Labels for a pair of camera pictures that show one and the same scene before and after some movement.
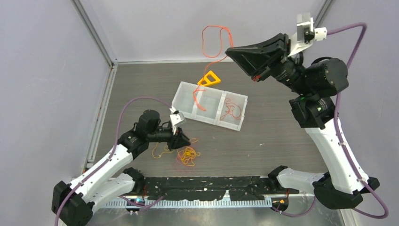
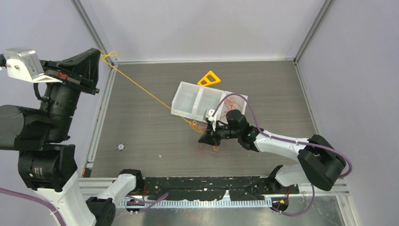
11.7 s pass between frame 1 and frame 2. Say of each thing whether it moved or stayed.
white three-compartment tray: stayed
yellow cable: moved
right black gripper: moved
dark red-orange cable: stayed
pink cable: moved
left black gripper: moved
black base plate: stayed
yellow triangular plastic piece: stayed
